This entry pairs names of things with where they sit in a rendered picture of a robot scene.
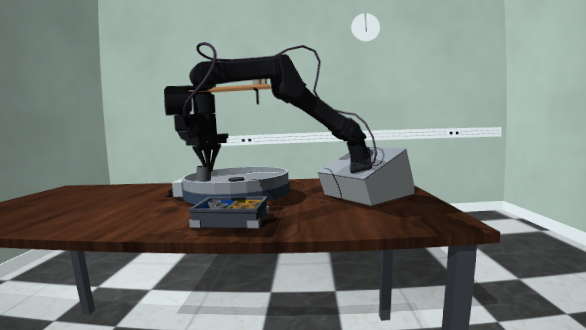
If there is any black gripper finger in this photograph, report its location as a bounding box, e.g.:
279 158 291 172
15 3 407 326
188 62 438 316
192 145 207 167
202 144 221 172

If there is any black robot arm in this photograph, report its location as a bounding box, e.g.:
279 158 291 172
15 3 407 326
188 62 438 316
164 54 372 173

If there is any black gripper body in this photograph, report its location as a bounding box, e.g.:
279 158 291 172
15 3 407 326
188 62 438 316
184 133 228 146

